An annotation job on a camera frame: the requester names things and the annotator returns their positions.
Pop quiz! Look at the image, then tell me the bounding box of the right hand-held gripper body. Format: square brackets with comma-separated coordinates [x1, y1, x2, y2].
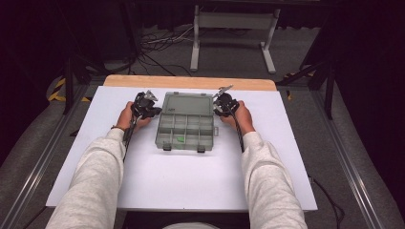
[212, 84, 241, 117]

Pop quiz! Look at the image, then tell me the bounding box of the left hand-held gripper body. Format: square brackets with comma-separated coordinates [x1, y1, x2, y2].
[130, 90, 160, 120]

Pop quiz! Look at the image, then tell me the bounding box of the grey transparent compartment box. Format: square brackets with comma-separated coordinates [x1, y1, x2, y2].
[154, 91, 220, 153]

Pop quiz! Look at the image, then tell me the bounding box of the person's right hand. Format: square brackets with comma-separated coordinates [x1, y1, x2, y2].
[219, 100, 256, 136]

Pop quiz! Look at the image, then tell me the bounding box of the person's left hand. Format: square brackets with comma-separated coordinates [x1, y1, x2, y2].
[116, 100, 153, 132]

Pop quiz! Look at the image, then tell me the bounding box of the white table cover sheet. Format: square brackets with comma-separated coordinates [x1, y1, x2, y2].
[45, 85, 318, 214]

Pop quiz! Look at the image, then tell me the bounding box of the black tripod stand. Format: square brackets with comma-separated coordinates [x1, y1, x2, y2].
[276, 56, 335, 121]
[61, 53, 106, 115]

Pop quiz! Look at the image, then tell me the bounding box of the yellow black floor tape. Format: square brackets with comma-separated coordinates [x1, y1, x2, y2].
[47, 77, 92, 103]

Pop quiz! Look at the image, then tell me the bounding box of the white round object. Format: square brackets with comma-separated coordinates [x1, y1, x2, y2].
[161, 222, 221, 229]

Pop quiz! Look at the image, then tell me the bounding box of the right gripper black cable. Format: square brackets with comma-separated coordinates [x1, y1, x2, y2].
[227, 104, 245, 154]

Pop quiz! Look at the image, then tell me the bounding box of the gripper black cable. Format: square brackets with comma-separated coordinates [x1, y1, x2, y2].
[122, 115, 141, 163]
[227, 104, 245, 154]

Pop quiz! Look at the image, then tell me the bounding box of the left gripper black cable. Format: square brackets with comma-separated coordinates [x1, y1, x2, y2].
[122, 115, 141, 163]

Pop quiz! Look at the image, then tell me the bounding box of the bundle of floor cables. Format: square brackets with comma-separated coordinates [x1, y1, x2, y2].
[139, 25, 195, 77]

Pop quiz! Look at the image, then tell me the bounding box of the white metal stand frame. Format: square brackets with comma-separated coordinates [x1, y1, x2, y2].
[189, 4, 281, 74]

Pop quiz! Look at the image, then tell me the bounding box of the aluminium floor rail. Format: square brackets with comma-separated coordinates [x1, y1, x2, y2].
[0, 84, 92, 229]
[309, 90, 388, 229]

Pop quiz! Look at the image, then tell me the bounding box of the black floor cable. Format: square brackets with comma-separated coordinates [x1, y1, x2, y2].
[308, 176, 346, 229]

